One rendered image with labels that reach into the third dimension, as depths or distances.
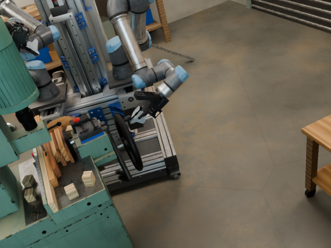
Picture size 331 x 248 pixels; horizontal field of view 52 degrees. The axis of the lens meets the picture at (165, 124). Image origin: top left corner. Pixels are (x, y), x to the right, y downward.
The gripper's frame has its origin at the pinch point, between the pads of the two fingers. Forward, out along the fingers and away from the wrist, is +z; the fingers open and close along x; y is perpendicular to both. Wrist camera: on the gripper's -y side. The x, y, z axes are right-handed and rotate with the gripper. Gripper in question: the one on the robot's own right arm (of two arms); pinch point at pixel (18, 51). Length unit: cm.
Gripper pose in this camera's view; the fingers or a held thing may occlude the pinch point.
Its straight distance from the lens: 146.0
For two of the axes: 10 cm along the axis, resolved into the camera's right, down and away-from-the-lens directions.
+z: 4.0, 4.7, -7.9
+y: 3.7, -8.7, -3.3
